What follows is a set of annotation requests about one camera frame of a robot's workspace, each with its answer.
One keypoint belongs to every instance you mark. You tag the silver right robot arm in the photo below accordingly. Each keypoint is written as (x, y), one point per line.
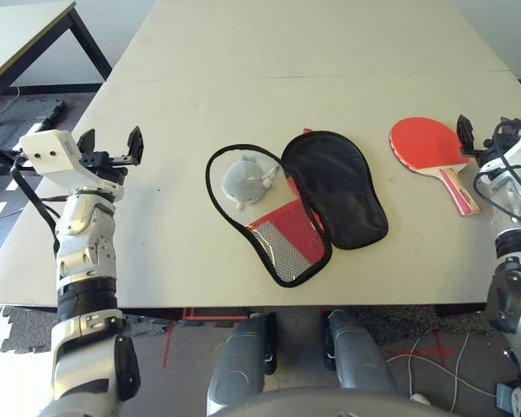
(508, 191)

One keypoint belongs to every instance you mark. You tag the grey floor box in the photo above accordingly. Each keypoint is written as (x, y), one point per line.
(509, 397)

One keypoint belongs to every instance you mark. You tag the grey robot leg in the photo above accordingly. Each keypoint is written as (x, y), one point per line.
(356, 352)
(239, 360)

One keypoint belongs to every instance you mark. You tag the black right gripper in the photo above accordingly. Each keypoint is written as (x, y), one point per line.
(486, 152)

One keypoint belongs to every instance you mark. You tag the red ping-pong paddle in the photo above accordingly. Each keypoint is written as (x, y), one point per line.
(425, 143)

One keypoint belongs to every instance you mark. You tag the black-framed side table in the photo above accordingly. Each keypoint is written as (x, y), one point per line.
(17, 35)

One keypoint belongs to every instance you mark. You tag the grey foam puzzle tile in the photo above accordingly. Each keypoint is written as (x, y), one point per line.
(26, 330)

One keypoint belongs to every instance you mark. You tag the red and black paddle case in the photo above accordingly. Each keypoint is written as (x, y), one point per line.
(343, 191)

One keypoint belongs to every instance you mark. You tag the dark speckled floor mat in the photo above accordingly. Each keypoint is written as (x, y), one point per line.
(417, 317)

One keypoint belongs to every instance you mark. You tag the grey plush zipper charm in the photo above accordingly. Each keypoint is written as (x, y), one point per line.
(243, 182)

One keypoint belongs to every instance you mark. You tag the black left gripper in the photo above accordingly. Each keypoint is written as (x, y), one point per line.
(104, 160)

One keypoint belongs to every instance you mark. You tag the grey right robot leg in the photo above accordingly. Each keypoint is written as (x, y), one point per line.
(356, 352)

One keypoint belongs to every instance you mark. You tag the grey left robot leg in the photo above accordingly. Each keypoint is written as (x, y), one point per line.
(239, 360)

